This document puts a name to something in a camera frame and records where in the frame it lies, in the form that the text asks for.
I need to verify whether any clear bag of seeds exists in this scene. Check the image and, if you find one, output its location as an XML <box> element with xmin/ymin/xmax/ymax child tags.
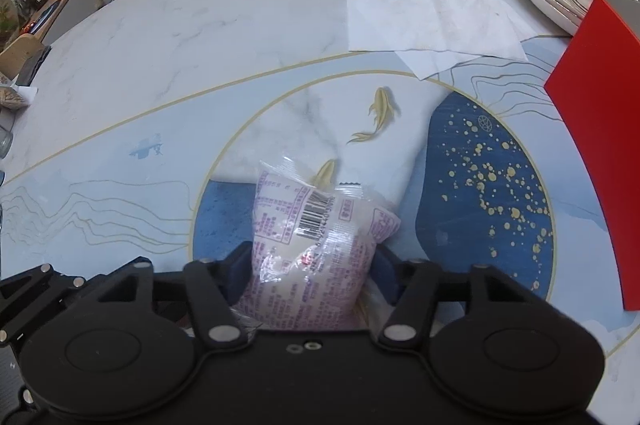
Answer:
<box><xmin>0</xmin><ymin>82</ymin><xmax>38</xmax><ymax>110</ymax></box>

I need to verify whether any small glass jar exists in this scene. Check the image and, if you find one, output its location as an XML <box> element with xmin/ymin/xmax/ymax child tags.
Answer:
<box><xmin>0</xmin><ymin>107</ymin><xmax>18</xmax><ymax>158</ymax></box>

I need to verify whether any red cardboard shoe box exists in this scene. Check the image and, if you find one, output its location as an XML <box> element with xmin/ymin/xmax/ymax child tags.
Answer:
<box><xmin>544</xmin><ymin>0</ymin><xmax>640</xmax><ymax>312</ymax></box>

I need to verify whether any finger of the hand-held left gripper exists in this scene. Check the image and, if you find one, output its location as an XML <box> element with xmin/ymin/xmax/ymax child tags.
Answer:
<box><xmin>0</xmin><ymin>305</ymin><xmax>68</xmax><ymax>351</ymax></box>
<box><xmin>0</xmin><ymin>263</ymin><xmax>103</xmax><ymax>308</ymax></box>

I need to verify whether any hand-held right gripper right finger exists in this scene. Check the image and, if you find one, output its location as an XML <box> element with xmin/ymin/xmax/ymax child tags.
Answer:
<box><xmin>371</xmin><ymin>245</ymin><xmax>532</xmax><ymax>350</ymax></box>

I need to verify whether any pink printed clear packet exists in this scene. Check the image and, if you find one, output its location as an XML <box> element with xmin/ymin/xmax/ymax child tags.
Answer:
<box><xmin>232</xmin><ymin>155</ymin><xmax>402</xmax><ymax>333</ymax></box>

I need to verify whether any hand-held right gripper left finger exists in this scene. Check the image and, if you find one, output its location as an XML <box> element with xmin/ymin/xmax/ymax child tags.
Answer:
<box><xmin>92</xmin><ymin>241</ymin><xmax>254</xmax><ymax>353</ymax></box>

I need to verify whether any wooden holder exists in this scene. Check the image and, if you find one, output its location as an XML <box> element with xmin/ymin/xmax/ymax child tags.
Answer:
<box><xmin>0</xmin><ymin>34</ymin><xmax>48</xmax><ymax>73</ymax></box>

